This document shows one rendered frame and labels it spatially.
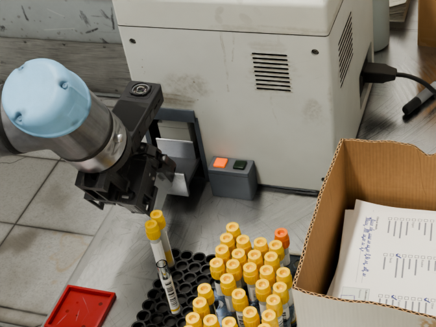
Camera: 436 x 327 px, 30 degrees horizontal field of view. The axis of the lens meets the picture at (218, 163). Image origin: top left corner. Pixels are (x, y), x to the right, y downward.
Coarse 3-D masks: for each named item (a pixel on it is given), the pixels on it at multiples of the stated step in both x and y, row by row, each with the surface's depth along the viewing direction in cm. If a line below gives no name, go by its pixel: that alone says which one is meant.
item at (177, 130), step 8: (160, 120) 114; (160, 128) 114; (168, 128) 113; (176, 128) 113; (184, 128) 112; (192, 128) 113; (168, 136) 114; (176, 136) 114; (184, 136) 113; (192, 136) 114
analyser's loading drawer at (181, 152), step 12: (168, 144) 115; (180, 144) 114; (192, 144) 113; (168, 156) 116; (180, 156) 115; (192, 156) 115; (180, 168) 114; (192, 168) 113; (180, 180) 110; (168, 192) 113; (180, 192) 112
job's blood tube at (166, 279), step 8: (160, 264) 92; (160, 272) 92; (168, 272) 92; (168, 280) 93; (168, 288) 93; (168, 296) 94; (176, 296) 95; (168, 304) 95; (176, 304) 95; (176, 312) 96
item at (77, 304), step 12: (72, 288) 104; (84, 288) 103; (60, 300) 102; (72, 300) 103; (84, 300) 103; (96, 300) 102; (108, 300) 101; (60, 312) 102; (72, 312) 102; (84, 312) 101; (96, 312) 101; (48, 324) 100; (60, 324) 100; (72, 324) 100; (84, 324) 100; (96, 324) 99
